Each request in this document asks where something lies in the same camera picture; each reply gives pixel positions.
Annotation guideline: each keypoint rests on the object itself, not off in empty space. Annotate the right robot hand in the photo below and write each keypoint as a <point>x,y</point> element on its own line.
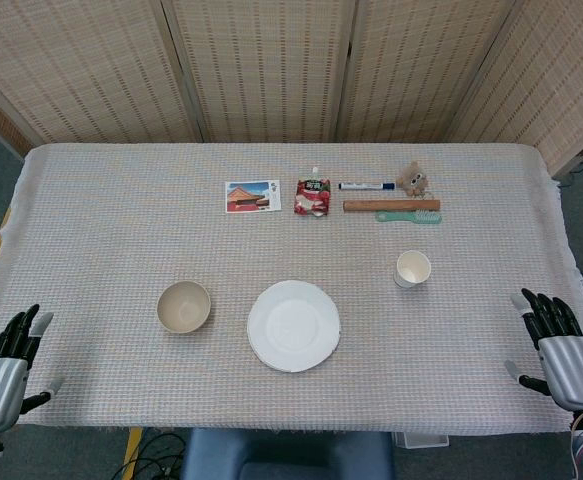
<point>573,372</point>

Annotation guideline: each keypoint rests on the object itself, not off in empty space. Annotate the white paper cup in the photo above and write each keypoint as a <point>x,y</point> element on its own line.
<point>412,269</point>

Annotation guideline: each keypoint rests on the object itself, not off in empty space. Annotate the beige bowl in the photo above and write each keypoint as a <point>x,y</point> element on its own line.
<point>183,307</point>

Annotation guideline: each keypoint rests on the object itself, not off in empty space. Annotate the white paper plate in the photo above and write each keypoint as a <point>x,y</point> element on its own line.
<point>293,327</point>

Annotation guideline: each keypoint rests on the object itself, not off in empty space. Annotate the white plastic box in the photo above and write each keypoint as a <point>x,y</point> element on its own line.
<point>421,440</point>

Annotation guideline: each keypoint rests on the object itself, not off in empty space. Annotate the checked woven tablecloth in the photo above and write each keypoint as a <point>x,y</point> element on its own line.
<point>121,240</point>

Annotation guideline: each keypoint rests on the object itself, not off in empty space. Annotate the green brush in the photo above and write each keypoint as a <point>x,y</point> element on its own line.
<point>421,217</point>

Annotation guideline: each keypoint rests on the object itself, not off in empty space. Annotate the wooden rolling pin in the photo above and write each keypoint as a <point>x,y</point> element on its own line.
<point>391,205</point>

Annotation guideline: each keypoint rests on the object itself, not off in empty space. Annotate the small brown plush toy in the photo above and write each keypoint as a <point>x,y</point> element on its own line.
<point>413,179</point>

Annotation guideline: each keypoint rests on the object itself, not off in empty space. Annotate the blue whiteboard marker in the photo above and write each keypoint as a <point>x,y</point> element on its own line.
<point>366,186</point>

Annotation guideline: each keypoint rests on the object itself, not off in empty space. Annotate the blue chair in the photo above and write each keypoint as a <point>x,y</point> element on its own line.
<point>286,457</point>

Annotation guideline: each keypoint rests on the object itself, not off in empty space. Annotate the red drink pouch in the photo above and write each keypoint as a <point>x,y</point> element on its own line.
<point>312,197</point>

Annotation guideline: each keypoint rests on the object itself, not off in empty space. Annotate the postcard with red building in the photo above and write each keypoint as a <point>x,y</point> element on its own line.
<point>252,197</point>

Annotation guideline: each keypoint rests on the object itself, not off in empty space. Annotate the woven folding screen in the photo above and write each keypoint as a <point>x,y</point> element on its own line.
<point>271,65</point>

